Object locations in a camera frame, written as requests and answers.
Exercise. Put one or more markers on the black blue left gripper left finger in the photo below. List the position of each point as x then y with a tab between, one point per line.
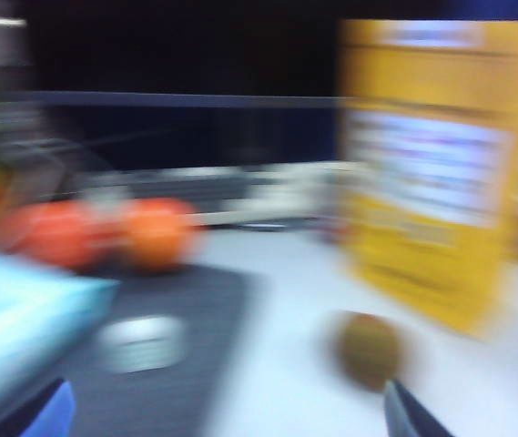
53	409

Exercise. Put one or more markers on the yellow printed paper bag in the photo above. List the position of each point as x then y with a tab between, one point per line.
431	182

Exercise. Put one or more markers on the computer monitor with grey stand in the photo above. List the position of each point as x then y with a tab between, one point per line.
185	91

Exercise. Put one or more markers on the orange-red tomato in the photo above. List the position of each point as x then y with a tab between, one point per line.
108	241

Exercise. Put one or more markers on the grey and beige keyboard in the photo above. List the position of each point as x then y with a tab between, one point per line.
222	191

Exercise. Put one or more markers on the dark grey fabric mat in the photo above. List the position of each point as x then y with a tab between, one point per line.
181	346

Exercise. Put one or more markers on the light blue box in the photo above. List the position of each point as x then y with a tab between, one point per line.
22	328

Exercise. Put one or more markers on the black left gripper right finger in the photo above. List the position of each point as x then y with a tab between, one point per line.
404	414

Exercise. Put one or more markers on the brown kiwifruit with green patch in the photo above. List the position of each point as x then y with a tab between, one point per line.
365	350

